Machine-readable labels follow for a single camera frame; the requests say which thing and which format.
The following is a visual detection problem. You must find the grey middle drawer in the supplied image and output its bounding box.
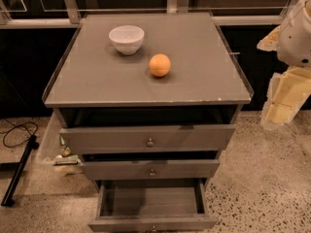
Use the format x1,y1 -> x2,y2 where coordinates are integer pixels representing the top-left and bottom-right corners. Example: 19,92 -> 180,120
81,159 -> 220,180

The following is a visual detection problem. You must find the orange fruit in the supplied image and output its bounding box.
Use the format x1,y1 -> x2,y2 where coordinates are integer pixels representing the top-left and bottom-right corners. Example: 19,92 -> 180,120
149,53 -> 171,78

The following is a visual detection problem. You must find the black floor stand bar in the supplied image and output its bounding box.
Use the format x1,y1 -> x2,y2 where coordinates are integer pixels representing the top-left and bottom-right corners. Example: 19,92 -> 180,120
1,135 -> 39,207

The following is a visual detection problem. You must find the grey top drawer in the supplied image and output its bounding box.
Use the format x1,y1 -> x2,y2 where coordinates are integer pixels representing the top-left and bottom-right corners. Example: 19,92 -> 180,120
60,124 -> 235,154

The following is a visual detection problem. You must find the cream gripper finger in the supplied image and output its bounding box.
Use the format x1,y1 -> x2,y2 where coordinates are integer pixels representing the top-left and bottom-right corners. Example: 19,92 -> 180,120
257,26 -> 280,51
260,66 -> 311,130

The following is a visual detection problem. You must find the white ceramic bowl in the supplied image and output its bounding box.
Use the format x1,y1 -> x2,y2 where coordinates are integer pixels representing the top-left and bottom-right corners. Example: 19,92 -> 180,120
109,25 -> 145,55

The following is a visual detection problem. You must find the grey drawer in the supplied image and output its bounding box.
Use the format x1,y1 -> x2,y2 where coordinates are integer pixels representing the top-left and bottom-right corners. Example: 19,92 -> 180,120
81,159 -> 220,180
88,179 -> 217,233
60,124 -> 235,154

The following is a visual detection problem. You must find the black cable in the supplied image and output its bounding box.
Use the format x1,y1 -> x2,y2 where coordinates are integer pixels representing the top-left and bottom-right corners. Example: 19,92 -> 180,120
0,118 -> 39,149

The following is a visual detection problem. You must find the metal frame railing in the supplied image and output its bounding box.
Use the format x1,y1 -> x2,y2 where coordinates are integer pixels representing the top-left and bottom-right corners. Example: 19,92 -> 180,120
0,0 -> 298,29

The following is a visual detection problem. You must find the grey drawer cabinet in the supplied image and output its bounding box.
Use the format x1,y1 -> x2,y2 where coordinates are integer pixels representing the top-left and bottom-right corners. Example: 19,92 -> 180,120
42,12 -> 255,192

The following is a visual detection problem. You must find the grey bottom drawer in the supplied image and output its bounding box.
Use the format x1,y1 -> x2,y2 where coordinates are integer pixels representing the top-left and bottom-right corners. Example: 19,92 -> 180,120
88,179 -> 217,233

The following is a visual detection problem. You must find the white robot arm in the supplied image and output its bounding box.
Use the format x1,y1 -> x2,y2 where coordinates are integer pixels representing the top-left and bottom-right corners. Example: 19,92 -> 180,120
257,0 -> 311,130

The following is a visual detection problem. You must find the clear plastic bin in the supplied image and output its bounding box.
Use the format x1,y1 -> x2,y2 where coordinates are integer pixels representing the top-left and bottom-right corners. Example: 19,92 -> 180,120
35,112 -> 82,167

